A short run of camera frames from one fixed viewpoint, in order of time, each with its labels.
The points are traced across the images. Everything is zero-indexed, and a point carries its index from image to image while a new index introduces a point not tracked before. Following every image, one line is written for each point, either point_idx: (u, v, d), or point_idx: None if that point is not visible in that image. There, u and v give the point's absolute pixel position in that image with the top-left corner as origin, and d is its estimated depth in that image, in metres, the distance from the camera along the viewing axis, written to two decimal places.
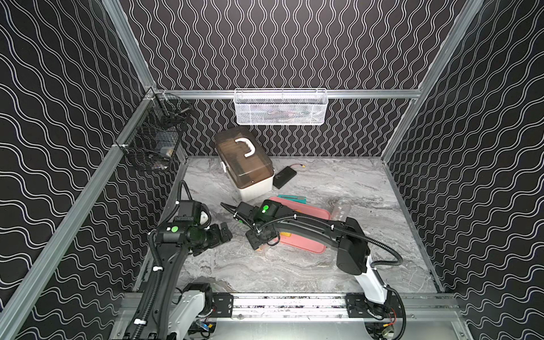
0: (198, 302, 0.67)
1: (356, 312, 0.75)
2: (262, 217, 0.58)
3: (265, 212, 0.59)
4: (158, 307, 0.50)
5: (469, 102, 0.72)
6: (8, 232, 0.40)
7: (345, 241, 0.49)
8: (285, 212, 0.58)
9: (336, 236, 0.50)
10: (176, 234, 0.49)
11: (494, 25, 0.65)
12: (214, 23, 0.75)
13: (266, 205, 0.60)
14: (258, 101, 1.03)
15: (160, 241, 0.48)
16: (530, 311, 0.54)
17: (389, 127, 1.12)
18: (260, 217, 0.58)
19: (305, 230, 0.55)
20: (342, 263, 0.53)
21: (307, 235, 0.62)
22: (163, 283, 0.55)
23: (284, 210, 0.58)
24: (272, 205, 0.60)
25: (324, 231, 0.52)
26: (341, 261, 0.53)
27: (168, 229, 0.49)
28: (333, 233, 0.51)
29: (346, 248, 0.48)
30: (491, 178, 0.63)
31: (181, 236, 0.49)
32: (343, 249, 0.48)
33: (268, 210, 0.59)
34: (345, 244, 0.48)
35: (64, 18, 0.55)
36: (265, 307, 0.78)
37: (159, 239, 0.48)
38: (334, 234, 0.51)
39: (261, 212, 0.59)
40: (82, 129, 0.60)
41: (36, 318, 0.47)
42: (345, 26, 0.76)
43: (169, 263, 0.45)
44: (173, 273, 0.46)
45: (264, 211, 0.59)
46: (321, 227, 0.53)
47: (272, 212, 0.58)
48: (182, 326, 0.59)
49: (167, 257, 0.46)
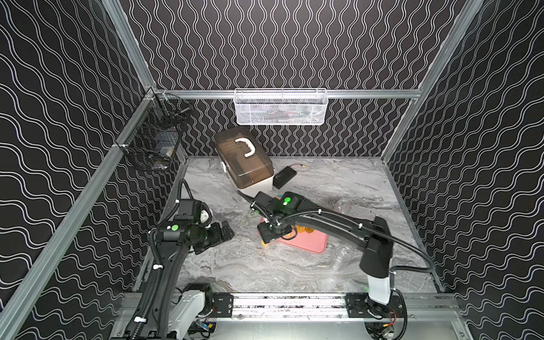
0: (198, 302, 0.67)
1: (356, 312, 0.75)
2: (282, 210, 0.55)
3: (287, 205, 0.56)
4: (158, 304, 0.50)
5: (469, 103, 0.72)
6: (8, 232, 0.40)
7: (373, 240, 0.46)
8: (307, 207, 0.54)
9: (363, 235, 0.47)
10: (176, 233, 0.49)
11: (494, 25, 0.65)
12: (214, 23, 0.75)
13: (289, 197, 0.57)
14: (258, 101, 1.03)
15: (160, 239, 0.48)
16: (530, 311, 0.54)
17: (389, 127, 1.12)
18: (280, 210, 0.56)
19: (328, 227, 0.52)
20: (363, 264, 0.51)
21: (329, 233, 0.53)
22: (163, 281, 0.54)
23: (307, 204, 0.55)
24: (295, 197, 0.57)
25: (351, 229, 0.49)
26: (364, 263, 0.51)
27: (168, 228, 0.49)
28: (360, 231, 0.48)
29: (375, 249, 0.45)
30: (491, 178, 0.63)
31: (181, 234, 0.49)
32: (370, 249, 0.45)
33: (290, 202, 0.56)
34: (374, 244, 0.45)
35: (65, 18, 0.56)
36: (265, 307, 0.78)
37: (159, 237, 0.48)
38: (362, 233, 0.48)
39: (282, 203, 0.56)
40: (82, 129, 0.60)
41: (36, 318, 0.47)
42: (345, 26, 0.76)
43: (169, 261, 0.45)
44: (173, 270, 0.46)
45: (285, 202, 0.56)
46: (347, 224, 0.50)
47: (295, 205, 0.55)
48: (182, 326, 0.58)
49: (167, 256, 0.46)
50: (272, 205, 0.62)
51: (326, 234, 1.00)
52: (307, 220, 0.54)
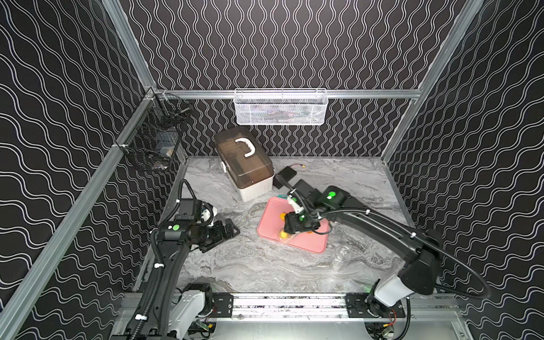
0: (198, 302, 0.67)
1: (356, 312, 0.75)
2: (324, 204, 0.53)
3: (331, 199, 0.53)
4: (159, 302, 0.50)
5: (469, 103, 0.72)
6: (8, 232, 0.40)
7: (426, 253, 0.42)
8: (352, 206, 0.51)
9: (414, 246, 0.43)
10: (177, 233, 0.49)
11: (494, 25, 0.65)
12: (214, 23, 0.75)
13: (333, 192, 0.54)
14: (258, 101, 1.03)
15: (161, 239, 0.48)
16: (530, 311, 0.54)
17: (389, 127, 1.12)
18: (321, 203, 0.53)
19: (374, 230, 0.48)
20: (406, 276, 0.47)
21: (377, 239, 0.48)
22: (164, 280, 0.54)
23: (353, 202, 0.52)
24: (340, 193, 0.54)
25: (401, 237, 0.45)
26: (406, 274, 0.47)
27: (169, 227, 0.50)
28: (412, 241, 0.44)
29: (427, 263, 0.41)
30: (491, 178, 0.63)
31: (182, 234, 0.49)
32: (421, 261, 0.41)
33: (333, 197, 0.53)
34: (427, 256, 0.41)
35: (64, 18, 0.55)
36: (265, 307, 0.78)
37: (161, 236, 0.49)
38: (413, 244, 0.43)
39: (326, 197, 0.53)
40: (82, 129, 0.60)
41: (36, 318, 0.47)
42: (345, 26, 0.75)
43: (171, 260, 0.46)
44: (174, 270, 0.47)
45: (329, 196, 0.53)
46: (399, 231, 0.46)
47: (339, 200, 0.52)
48: (182, 325, 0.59)
49: (168, 254, 0.46)
50: (312, 196, 0.59)
51: (326, 234, 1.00)
52: (353, 222, 0.51)
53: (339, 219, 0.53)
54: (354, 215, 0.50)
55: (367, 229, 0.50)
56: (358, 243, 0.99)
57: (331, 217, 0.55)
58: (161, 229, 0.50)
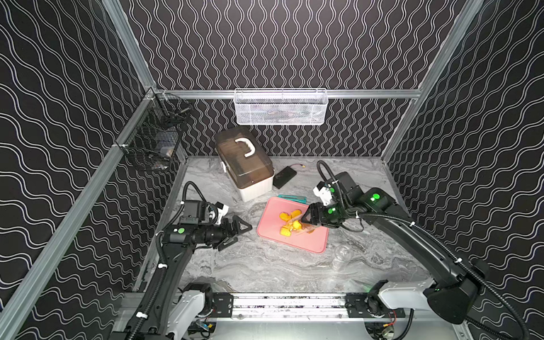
0: (198, 302, 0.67)
1: (356, 312, 0.75)
2: (366, 204, 0.50)
3: (375, 200, 0.50)
4: (160, 302, 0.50)
5: (469, 102, 0.72)
6: (8, 232, 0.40)
7: (467, 280, 0.39)
8: (396, 213, 0.48)
9: (457, 272, 0.40)
10: (182, 236, 0.51)
11: (494, 25, 0.65)
12: (214, 23, 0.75)
13: (377, 195, 0.51)
14: (258, 101, 1.03)
15: (166, 241, 0.50)
16: (530, 311, 0.54)
17: (389, 127, 1.12)
18: (363, 202, 0.51)
19: (416, 245, 0.45)
20: (434, 299, 0.45)
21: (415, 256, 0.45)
22: (167, 281, 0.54)
23: (397, 210, 0.48)
24: (384, 197, 0.51)
25: (444, 260, 0.42)
26: (434, 296, 0.45)
27: (174, 231, 0.52)
28: (456, 267, 0.41)
29: (467, 292, 0.38)
30: (491, 178, 0.63)
31: (187, 238, 0.51)
32: (460, 289, 0.39)
33: (377, 200, 0.50)
34: (467, 286, 0.38)
35: (64, 18, 0.55)
36: (265, 307, 0.78)
37: (166, 239, 0.50)
38: (457, 269, 0.40)
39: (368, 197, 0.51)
40: (82, 129, 0.60)
41: (37, 318, 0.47)
42: (345, 26, 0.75)
43: (174, 261, 0.47)
44: (177, 272, 0.48)
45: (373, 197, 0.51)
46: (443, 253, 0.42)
47: (382, 204, 0.49)
48: (180, 325, 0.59)
49: (172, 256, 0.48)
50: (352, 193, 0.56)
51: (326, 234, 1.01)
52: (392, 229, 0.48)
53: (378, 224, 0.51)
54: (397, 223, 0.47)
55: (408, 241, 0.47)
56: (358, 243, 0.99)
57: (370, 220, 0.52)
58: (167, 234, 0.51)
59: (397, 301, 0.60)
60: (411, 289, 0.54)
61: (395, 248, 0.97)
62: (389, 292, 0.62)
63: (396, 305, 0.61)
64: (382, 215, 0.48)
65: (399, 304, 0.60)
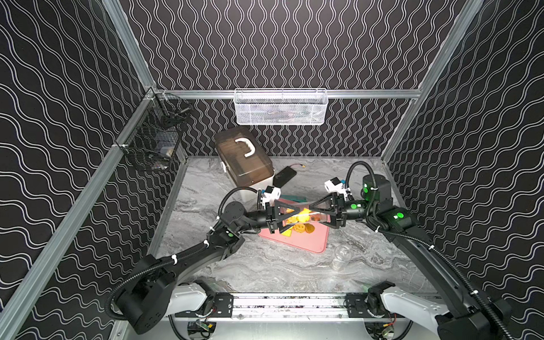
0: (197, 300, 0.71)
1: (356, 312, 0.75)
2: (389, 222, 0.52)
3: (399, 220, 0.51)
4: (188, 263, 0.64)
5: (469, 102, 0.72)
6: (8, 232, 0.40)
7: (480, 314, 0.38)
8: (416, 234, 0.49)
9: (470, 303, 0.39)
10: (227, 238, 0.60)
11: (494, 25, 0.65)
12: (214, 23, 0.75)
13: (404, 214, 0.52)
14: (258, 100, 1.03)
15: (218, 227, 0.62)
16: (530, 311, 0.54)
17: (389, 127, 1.12)
18: (387, 219, 0.53)
19: (435, 270, 0.45)
20: (443, 329, 0.44)
21: (429, 278, 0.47)
22: (200, 257, 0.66)
23: (418, 232, 0.49)
24: (409, 217, 0.52)
25: (459, 288, 0.41)
26: (445, 325, 0.43)
27: (226, 231, 0.62)
28: (470, 299, 0.40)
29: (477, 326, 0.37)
30: (491, 178, 0.63)
31: (231, 239, 0.60)
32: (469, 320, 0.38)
33: (401, 219, 0.51)
34: (479, 319, 0.37)
35: (65, 18, 0.56)
36: (265, 307, 0.78)
37: (219, 225, 0.64)
38: (470, 301, 0.39)
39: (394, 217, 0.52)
40: (82, 129, 0.60)
41: (36, 318, 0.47)
42: (345, 26, 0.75)
43: (214, 248, 0.55)
44: (212, 256, 0.55)
45: (398, 217, 0.52)
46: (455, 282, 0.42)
47: (405, 223, 0.51)
48: (171, 307, 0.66)
49: (215, 243, 0.56)
50: (384, 207, 0.57)
51: (325, 234, 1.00)
52: (411, 250, 0.49)
53: (395, 235, 0.52)
54: (415, 244, 0.48)
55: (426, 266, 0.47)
56: (358, 243, 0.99)
57: (389, 238, 0.54)
58: (216, 231, 0.60)
59: (399, 304, 0.59)
60: (422, 307, 0.52)
61: (395, 248, 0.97)
62: (394, 296, 0.61)
63: (392, 307, 0.62)
64: (402, 236, 0.50)
65: (397, 307, 0.60)
